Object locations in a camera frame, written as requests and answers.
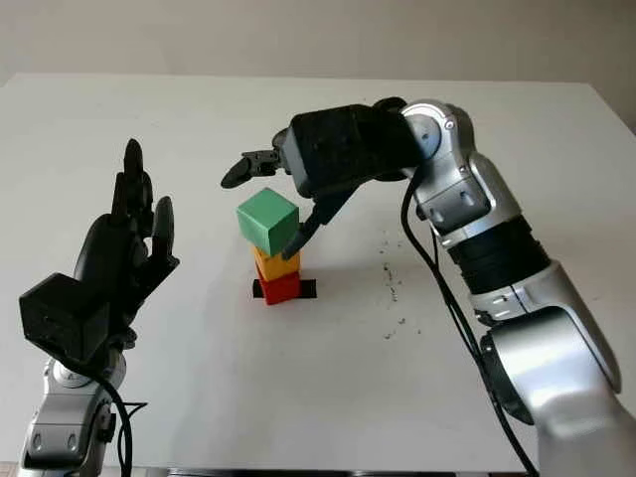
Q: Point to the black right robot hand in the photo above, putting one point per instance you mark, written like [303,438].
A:
[248,166]

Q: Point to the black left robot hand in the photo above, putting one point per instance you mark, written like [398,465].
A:
[111,263]

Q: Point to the green cube block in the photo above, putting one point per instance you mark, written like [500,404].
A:
[263,218]

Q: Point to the yellow cube block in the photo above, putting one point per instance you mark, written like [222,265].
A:
[278,266]

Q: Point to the red cube block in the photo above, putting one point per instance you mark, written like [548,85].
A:
[280,292]

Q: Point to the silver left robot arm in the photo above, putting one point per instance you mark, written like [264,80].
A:
[59,427]

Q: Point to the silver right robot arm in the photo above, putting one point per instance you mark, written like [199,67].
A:
[536,323]

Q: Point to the black tape strip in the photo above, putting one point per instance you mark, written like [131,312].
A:
[309,289]

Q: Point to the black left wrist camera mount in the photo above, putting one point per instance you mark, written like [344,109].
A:
[59,318]

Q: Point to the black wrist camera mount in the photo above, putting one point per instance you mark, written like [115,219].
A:
[348,149]
[59,318]

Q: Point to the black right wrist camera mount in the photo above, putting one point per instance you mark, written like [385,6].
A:
[348,149]

